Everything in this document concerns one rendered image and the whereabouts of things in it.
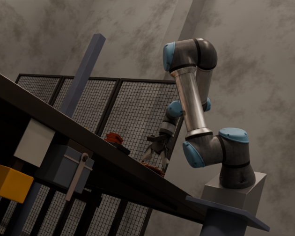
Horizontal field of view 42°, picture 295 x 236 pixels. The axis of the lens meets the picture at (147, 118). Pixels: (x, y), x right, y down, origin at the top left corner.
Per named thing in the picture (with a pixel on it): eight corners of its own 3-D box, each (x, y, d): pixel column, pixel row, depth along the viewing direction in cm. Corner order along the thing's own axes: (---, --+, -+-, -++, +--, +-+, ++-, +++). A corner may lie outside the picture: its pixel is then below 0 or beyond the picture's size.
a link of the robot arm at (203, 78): (217, 28, 165) (204, 99, 205) (193, 32, 164) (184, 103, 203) (227, 46, 159) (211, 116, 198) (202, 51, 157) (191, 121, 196)
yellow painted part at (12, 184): (23, 204, 110) (56, 129, 116) (-3, 195, 103) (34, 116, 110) (7, 198, 115) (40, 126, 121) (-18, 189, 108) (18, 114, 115)
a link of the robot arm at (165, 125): (171, 122, 199) (158, 121, 204) (168, 130, 197) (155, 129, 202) (178, 128, 204) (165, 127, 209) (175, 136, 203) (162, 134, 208)
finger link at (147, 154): (145, 166, 204) (158, 155, 203) (139, 163, 200) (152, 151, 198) (143, 163, 206) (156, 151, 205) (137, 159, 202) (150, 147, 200)
